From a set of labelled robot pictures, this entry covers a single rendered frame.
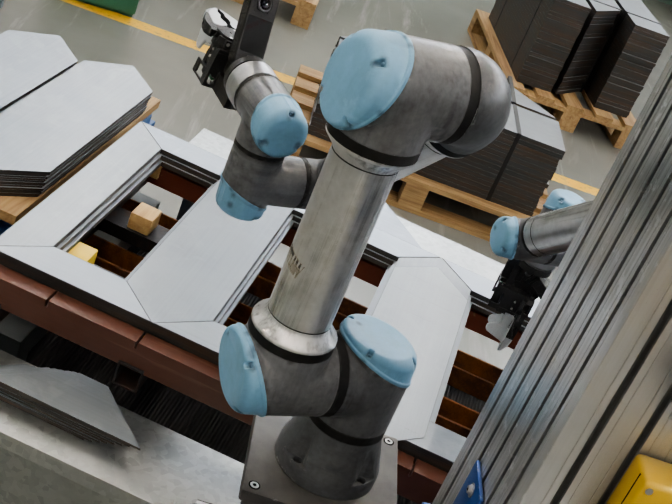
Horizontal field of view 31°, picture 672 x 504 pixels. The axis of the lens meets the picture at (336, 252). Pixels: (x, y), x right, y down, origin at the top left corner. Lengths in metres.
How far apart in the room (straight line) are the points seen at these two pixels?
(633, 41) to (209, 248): 4.49
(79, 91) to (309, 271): 1.58
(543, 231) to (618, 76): 4.69
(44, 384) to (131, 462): 0.21
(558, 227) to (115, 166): 1.05
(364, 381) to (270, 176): 0.32
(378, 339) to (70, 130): 1.33
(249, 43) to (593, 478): 0.83
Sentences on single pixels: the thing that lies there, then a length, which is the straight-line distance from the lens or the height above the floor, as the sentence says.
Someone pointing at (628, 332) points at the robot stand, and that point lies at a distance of 1.19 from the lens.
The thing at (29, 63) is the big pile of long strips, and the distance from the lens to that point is 3.03.
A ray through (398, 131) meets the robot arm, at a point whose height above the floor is 1.60.
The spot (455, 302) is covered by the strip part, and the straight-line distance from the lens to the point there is 2.68.
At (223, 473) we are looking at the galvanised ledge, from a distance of 2.22.
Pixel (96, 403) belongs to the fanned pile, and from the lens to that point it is 2.21.
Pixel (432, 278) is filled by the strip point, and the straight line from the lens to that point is 2.73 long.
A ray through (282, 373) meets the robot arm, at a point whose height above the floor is 1.24.
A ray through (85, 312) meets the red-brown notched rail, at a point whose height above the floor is 0.83.
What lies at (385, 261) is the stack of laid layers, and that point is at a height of 0.83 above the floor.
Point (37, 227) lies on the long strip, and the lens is 2.39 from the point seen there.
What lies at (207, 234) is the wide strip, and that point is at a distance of 2.54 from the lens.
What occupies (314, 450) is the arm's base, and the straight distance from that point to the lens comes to 1.67.
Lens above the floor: 2.09
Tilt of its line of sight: 28 degrees down
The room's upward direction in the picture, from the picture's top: 23 degrees clockwise
